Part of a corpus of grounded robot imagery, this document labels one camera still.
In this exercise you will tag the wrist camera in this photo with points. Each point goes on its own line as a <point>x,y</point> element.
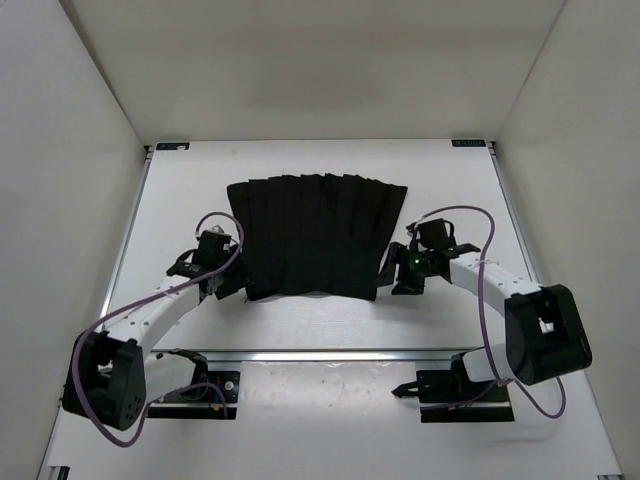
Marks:
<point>436,234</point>
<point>213,248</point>

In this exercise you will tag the left blue table label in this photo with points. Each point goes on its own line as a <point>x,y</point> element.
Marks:
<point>172,146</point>

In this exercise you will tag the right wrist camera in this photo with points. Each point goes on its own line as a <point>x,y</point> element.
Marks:
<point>436,234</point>

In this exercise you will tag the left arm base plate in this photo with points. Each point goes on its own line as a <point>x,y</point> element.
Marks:
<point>204,403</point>

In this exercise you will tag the blue table label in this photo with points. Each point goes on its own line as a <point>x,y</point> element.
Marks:
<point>172,146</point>
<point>468,143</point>

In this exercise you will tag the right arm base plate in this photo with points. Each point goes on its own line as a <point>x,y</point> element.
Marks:
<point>465,400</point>

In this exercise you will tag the black pleated skirt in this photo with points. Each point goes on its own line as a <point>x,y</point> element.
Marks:
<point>318,233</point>

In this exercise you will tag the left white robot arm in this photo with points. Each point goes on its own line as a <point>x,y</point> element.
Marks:
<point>115,375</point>

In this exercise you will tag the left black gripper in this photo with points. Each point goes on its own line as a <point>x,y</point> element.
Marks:
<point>239,280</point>

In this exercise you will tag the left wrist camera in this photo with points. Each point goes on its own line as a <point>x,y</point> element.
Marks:
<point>213,248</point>

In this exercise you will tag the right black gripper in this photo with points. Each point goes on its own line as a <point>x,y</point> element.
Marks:
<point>395,256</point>

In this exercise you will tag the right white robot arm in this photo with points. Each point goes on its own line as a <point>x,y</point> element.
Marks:
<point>544,334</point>

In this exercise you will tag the right blue table label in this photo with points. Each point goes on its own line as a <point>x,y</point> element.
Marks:
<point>468,143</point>

